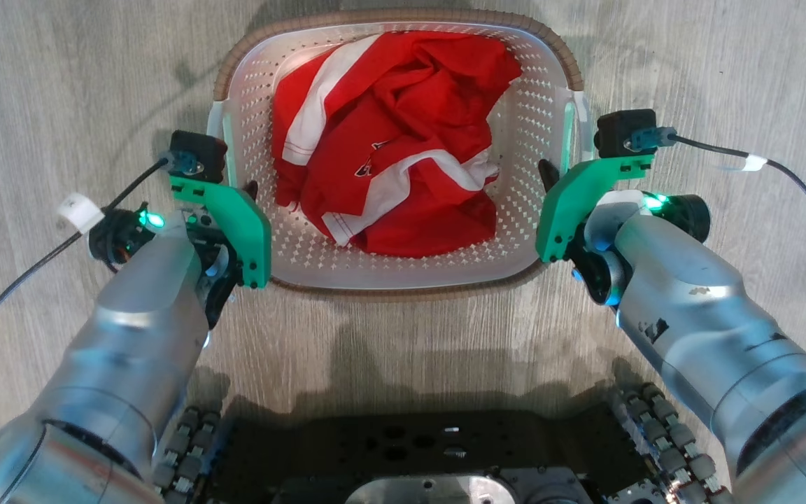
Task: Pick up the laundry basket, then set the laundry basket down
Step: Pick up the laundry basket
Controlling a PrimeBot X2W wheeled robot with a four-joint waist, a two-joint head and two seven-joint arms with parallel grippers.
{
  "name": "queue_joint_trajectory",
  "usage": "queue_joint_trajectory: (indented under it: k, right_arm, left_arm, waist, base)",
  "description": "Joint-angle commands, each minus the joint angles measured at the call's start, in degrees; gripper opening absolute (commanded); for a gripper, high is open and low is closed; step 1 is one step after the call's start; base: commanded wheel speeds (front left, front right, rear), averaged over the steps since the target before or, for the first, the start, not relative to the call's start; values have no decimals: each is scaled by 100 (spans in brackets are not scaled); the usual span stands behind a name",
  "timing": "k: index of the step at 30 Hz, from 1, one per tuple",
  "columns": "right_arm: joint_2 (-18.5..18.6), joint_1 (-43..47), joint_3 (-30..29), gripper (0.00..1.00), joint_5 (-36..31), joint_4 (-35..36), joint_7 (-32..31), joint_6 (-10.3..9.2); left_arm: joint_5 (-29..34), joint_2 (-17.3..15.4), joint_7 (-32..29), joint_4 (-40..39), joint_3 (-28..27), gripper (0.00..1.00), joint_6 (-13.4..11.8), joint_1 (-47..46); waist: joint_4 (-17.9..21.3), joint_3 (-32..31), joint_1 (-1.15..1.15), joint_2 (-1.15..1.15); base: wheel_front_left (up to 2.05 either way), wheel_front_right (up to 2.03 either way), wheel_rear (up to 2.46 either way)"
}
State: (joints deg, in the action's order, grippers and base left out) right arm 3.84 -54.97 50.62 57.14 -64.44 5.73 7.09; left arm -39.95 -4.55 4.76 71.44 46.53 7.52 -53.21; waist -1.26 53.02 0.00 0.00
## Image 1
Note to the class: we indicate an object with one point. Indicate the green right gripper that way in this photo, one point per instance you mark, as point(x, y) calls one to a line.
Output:
point(571, 199)

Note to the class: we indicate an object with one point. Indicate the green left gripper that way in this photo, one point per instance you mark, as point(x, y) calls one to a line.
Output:
point(242, 224)

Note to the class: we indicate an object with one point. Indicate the white laundry basket brown rim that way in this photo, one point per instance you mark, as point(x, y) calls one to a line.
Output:
point(529, 126)

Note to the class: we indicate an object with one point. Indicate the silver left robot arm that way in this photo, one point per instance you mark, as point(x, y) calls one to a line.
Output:
point(130, 336)

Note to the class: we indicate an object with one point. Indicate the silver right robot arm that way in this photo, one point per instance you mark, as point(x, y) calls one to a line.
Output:
point(711, 315)

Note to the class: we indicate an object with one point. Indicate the red and white garment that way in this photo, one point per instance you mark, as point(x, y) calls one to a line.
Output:
point(403, 140)

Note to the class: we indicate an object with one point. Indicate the grey roller wheel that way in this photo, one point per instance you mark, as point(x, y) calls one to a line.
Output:
point(186, 448)
point(669, 441)

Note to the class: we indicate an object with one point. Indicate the silver robot waist column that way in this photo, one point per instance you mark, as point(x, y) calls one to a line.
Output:
point(438, 490)

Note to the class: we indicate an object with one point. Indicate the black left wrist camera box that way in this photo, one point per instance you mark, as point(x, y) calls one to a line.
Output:
point(200, 155)

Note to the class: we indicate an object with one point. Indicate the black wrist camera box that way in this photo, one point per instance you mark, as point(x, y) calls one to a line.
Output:
point(620, 131)
point(200, 155)

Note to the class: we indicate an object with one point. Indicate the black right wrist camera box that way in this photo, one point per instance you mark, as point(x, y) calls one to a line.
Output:
point(620, 131)

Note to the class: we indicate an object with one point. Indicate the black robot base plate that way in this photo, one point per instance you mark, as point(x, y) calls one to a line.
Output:
point(501, 441)

